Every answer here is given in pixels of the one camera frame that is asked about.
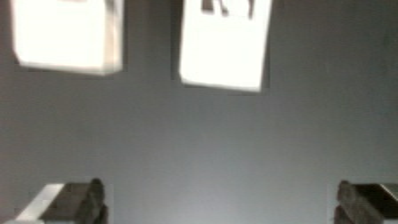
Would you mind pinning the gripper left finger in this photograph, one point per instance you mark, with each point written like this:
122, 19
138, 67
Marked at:
65, 204

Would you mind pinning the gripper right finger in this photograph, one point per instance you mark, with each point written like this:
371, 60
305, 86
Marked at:
366, 203

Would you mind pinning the white leg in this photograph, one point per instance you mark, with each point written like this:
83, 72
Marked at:
67, 35
223, 37

